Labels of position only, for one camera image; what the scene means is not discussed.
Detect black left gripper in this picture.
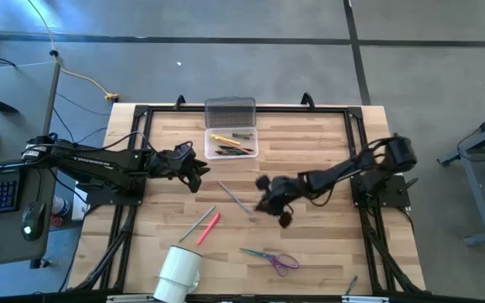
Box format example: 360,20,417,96
147,141,211,194

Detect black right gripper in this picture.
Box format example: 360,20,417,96
253,174,306,230

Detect yellow marker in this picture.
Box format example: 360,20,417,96
209,133,242,146

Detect blue-grey pencil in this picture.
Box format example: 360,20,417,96
217,180,255,216

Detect green-grey pencil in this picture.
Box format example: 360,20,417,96
178,205,217,243

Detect pink marker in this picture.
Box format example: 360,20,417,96
196,212,221,247

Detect clear plastic supply box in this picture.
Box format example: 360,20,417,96
203,96,260,162

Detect thin green pen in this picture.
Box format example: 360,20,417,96
344,275,359,296

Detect white box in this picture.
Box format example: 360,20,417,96
72,189,88,222

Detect white mug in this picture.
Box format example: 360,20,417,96
152,245,204,303

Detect white bottle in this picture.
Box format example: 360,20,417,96
51,195,72,218

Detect black computer mouse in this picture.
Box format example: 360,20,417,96
20,201,47,242

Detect grey metal table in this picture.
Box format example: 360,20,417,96
437,107,485,248

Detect grey desk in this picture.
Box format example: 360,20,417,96
0,61,61,270

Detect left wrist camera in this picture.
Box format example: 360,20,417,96
173,141,195,163

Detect purple-handled scissors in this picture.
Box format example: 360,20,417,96
239,247,301,278

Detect black aluminium table frame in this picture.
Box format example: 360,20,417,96
59,104,427,303

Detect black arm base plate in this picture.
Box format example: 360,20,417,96
351,174,419,210
76,183,145,207

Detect yellow cable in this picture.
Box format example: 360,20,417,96
26,0,120,103

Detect silver metal bracket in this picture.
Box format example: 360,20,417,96
341,295,391,303
105,295,155,303

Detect small black strap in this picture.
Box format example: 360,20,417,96
0,98,20,116

